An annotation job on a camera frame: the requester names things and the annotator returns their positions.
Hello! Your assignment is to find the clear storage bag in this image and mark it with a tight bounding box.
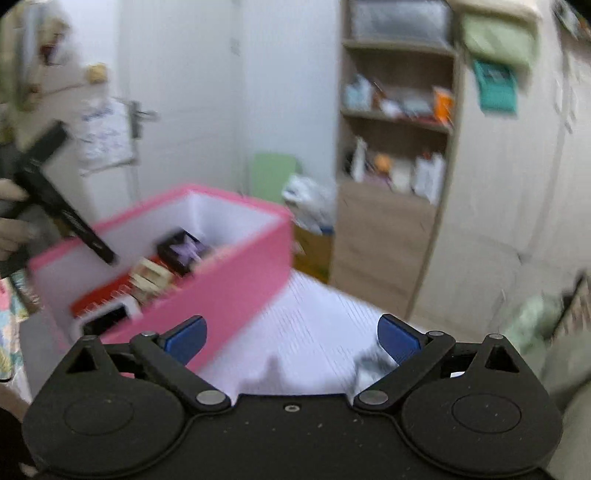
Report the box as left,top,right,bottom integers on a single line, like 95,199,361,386
348,0,455,44

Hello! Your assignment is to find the beige hanging garment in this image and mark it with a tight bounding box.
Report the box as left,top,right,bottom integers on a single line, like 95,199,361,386
0,0,72,114

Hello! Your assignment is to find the cream tooth model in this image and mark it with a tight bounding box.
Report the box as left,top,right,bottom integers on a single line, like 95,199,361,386
128,257,175,303

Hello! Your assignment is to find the white spray bottle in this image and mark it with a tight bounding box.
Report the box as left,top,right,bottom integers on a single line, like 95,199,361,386
352,137,369,183

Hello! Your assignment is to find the white jar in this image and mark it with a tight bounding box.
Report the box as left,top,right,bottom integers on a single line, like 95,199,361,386
390,164,413,192

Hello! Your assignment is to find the white door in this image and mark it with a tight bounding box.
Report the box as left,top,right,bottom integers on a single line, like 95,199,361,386
121,0,243,213

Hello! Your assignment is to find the person's left hand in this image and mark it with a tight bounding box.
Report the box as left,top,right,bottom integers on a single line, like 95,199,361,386
0,179,41,263

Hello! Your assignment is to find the colourful printed fabric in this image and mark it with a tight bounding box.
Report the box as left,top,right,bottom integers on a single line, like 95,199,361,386
0,272,33,384

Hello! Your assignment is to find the purple small packet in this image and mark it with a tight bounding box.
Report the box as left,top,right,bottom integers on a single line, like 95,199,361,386
172,237,200,264

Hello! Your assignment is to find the white bottle red cap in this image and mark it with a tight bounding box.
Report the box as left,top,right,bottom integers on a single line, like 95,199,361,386
413,157,429,197

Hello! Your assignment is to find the black rectangular tray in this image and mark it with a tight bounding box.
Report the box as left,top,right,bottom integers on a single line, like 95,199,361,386
154,228,208,278

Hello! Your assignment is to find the green puffer jacket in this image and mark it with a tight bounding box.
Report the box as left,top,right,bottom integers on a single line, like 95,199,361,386
501,272,591,416

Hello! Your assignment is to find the light green hanging bag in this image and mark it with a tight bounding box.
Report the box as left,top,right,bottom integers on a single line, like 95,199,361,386
459,9,541,70

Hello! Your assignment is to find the white portable router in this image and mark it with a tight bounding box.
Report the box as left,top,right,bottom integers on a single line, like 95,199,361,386
71,298,145,340

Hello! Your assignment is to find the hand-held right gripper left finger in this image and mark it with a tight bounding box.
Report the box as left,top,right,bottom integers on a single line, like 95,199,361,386
55,315,232,415

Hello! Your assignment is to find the light wooden wardrobe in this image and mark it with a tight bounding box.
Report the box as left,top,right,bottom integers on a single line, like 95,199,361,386
406,0,591,333

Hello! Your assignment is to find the wooden shelf unit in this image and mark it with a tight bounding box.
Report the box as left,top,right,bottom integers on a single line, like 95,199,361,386
330,0,465,319

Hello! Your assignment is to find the white plastic bag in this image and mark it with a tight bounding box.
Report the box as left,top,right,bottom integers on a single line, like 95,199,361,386
281,173,338,236

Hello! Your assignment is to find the teal hanging bag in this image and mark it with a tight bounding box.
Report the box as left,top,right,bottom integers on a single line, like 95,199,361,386
472,60,520,116

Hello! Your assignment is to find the white paper sheet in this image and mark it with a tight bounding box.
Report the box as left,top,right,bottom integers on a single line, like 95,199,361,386
76,99,139,176

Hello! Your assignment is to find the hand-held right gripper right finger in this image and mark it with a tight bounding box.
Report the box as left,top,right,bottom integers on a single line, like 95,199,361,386
353,313,541,415

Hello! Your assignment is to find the pink cardboard box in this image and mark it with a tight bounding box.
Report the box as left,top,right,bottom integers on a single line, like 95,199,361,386
27,184,295,377

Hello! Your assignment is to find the tall white bottle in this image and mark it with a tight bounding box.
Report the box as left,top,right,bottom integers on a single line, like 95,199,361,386
427,154,446,204

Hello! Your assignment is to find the blue and white box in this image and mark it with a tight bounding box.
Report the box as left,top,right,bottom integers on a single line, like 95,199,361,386
345,76,374,109

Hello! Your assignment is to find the light green board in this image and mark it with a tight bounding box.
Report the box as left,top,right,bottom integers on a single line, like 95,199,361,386
249,152,301,206

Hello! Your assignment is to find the orange cup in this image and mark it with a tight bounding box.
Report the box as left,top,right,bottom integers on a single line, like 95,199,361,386
431,85,455,126

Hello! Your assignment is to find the brown cardboard box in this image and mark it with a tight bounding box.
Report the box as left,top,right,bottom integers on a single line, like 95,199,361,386
293,226,335,284

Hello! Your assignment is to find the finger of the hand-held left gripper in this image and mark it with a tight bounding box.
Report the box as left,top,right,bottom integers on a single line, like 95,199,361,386
76,220,118,267

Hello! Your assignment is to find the metal door handle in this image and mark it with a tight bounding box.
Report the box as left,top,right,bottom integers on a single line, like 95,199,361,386
128,99,158,139

